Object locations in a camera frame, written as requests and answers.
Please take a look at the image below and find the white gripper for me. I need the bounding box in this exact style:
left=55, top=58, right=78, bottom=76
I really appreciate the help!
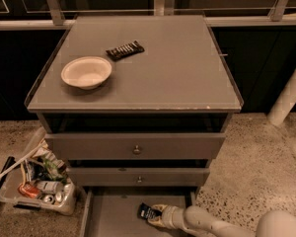
left=148, top=204, right=184, bottom=229

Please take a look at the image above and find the blue rxbar blueberry bar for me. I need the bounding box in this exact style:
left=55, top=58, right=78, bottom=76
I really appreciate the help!
left=138, top=203, right=162, bottom=220

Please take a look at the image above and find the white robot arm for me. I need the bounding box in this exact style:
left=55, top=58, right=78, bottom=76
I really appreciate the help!
left=139, top=204, right=296, bottom=237

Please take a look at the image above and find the grey open bottom drawer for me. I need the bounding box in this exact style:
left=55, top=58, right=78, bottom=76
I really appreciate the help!
left=79, top=187, right=195, bottom=237

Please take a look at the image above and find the grey middle drawer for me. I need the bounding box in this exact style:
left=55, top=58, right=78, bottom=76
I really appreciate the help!
left=67, top=168, right=210, bottom=187

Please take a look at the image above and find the grey drawer cabinet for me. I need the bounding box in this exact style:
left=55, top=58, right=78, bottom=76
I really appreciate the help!
left=24, top=14, right=245, bottom=188

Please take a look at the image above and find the grey top drawer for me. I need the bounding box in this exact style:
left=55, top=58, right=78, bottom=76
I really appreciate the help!
left=45, top=133, right=225, bottom=160

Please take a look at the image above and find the silver can top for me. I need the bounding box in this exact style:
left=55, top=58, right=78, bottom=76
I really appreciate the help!
left=42, top=195, right=55, bottom=204

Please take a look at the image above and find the clear plastic storage bin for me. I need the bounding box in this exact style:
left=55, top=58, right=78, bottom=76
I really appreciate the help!
left=0, top=127, right=76, bottom=215

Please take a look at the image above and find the red soda can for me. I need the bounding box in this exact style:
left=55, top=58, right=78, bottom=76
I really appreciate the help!
left=18, top=183, right=40, bottom=198

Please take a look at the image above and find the white stick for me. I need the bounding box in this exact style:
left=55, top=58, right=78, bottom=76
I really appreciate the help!
left=0, top=145, right=41, bottom=179

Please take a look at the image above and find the white paper bowl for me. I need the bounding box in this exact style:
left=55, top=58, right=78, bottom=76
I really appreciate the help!
left=61, top=56, right=112, bottom=90

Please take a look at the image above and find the dark brown snack bar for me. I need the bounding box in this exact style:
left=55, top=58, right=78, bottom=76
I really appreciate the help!
left=106, top=40, right=145, bottom=61

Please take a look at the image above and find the white diagonal pole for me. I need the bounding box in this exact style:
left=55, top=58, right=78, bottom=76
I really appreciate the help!
left=267, top=68, right=296, bottom=126

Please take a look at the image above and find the metal window railing frame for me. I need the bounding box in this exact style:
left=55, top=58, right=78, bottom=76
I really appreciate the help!
left=0, top=0, right=296, bottom=31

